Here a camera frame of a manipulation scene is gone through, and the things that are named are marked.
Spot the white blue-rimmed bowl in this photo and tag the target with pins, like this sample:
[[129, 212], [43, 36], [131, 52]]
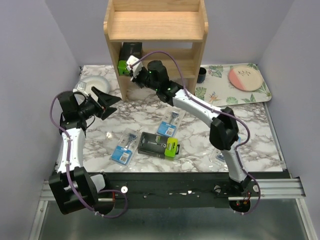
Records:
[[101, 83]]

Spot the blue razor blister pack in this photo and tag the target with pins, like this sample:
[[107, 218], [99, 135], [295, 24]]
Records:
[[217, 157], [170, 122], [126, 147]]

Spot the floral serving tray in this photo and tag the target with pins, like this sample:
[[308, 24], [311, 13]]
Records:
[[218, 91]]

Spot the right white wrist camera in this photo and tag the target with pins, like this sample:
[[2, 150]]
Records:
[[134, 65]]

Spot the dark blue cup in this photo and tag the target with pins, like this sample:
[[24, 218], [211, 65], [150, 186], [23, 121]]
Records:
[[201, 75]]

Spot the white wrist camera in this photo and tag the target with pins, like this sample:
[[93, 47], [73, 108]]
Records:
[[134, 65], [81, 88]]

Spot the wooden two-tier shelf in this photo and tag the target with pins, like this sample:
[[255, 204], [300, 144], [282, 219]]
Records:
[[158, 21]]

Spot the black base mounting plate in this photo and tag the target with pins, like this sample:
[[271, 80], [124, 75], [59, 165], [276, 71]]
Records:
[[150, 190]]

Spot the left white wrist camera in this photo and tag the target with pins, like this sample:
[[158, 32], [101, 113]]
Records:
[[81, 88]]

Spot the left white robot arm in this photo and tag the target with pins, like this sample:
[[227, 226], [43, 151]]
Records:
[[72, 186]]

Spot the aluminium rail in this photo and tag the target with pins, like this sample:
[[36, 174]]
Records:
[[270, 189]]

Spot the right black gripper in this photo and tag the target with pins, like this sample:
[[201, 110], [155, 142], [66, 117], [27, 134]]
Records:
[[136, 79]]

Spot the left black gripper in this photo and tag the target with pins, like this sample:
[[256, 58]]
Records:
[[105, 100]]

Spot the pink white plate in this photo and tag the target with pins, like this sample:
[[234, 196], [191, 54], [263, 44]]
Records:
[[245, 78]]

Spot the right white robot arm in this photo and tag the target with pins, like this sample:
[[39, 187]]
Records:
[[222, 122]]

